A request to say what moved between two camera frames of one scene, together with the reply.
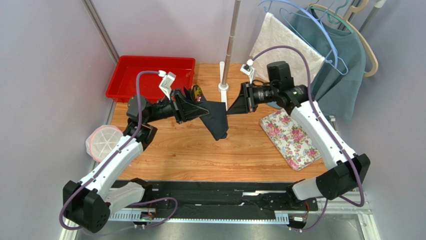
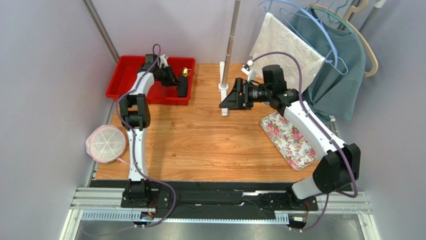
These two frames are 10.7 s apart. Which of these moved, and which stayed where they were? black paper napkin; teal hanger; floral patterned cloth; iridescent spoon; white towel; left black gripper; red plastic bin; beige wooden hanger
Moved: black paper napkin; left black gripper; iridescent spoon
Stayed: white towel; floral patterned cloth; beige wooden hanger; teal hanger; red plastic bin
